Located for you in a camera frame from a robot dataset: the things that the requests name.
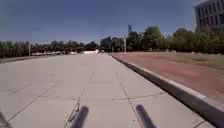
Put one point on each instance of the low white structure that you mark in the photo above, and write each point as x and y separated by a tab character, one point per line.
90	52

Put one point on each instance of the grey stone kerb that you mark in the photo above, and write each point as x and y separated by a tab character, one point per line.
173	87

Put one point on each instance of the pale pole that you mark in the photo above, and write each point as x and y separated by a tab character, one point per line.
29	49
125	44

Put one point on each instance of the grey concrete slab pavement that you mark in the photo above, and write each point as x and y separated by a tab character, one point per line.
100	86

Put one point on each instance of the grey building with windows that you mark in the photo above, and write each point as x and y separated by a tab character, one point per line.
210	15

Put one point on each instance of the row of trees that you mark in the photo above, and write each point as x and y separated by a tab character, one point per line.
153	40

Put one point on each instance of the red brown bare ground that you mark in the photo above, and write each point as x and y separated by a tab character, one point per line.
186	70

